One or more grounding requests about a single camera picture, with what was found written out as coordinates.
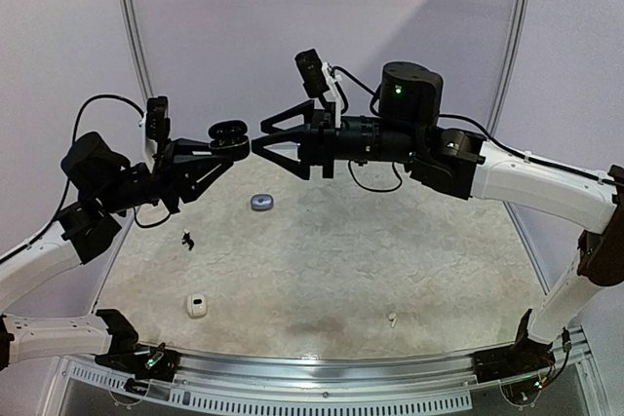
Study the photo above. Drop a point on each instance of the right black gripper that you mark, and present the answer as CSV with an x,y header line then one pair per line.
x,y
321,141

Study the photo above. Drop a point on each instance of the black earbud charging case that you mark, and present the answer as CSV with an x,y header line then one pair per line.
x,y
230,139

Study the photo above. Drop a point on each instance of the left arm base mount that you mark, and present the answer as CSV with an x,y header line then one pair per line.
x,y
126,354

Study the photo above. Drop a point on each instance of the aluminium front rail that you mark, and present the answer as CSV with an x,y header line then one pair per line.
x,y
443,384

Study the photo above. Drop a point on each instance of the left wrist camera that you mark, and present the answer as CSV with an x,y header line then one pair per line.
x,y
155,129

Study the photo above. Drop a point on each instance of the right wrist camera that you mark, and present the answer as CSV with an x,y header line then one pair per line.
x,y
319,83

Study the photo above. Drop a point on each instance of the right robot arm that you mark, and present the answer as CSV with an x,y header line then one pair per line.
x,y
402,128

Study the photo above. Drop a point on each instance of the purple earbud charging case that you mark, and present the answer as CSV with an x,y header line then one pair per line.
x,y
262,202

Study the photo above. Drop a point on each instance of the white earbud charging case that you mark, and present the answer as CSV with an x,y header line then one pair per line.
x,y
196,306

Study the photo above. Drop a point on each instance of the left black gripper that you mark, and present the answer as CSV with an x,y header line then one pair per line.
x,y
175,171

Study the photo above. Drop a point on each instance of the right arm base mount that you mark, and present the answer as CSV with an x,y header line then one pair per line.
x,y
523,356

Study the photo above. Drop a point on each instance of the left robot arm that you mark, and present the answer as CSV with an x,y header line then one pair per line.
x,y
108,185

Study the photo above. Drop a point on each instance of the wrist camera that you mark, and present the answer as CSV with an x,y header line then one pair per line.
x,y
155,129
319,83

